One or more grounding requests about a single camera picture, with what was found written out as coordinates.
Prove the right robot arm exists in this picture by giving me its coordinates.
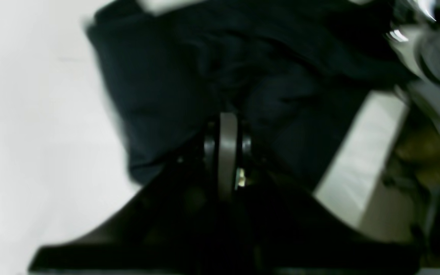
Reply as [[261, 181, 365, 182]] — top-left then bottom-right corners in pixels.
[[388, 0, 440, 134]]

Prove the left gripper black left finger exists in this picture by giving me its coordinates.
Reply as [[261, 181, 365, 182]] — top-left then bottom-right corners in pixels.
[[29, 113, 228, 273]]

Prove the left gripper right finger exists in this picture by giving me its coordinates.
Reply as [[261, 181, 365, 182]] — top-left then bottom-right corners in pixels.
[[226, 113, 420, 273]]

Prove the black T-shirt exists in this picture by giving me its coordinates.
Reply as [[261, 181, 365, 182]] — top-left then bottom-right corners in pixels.
[[87, 0, 417, 189]]

